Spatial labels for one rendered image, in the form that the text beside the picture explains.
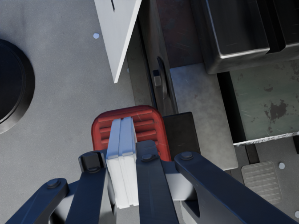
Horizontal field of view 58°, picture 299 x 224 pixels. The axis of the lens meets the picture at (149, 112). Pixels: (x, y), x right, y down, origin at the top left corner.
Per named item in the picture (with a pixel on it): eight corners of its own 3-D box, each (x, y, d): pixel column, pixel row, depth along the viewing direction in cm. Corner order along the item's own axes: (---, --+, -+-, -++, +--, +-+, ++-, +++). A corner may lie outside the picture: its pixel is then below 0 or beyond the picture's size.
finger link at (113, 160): (131, 207, 14) (117, 210, 14) (129, 154, 21) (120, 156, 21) (119, 155, 13) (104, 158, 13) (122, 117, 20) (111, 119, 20)
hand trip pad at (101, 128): (169, 180, 28) (177, 187, 21) (112, 191, 28) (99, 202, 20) (156, 115, 29) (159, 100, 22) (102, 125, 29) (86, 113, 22)
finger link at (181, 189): (138, 182, 12) (204, 169, 12) (135, 142, 17) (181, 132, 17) (144, 211, 12) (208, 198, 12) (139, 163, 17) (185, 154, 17)
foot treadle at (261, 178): (275, 198, 83) (284, 201, 78) (244, 205, 83) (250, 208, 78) (230, 25, 93) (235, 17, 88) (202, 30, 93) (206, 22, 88)
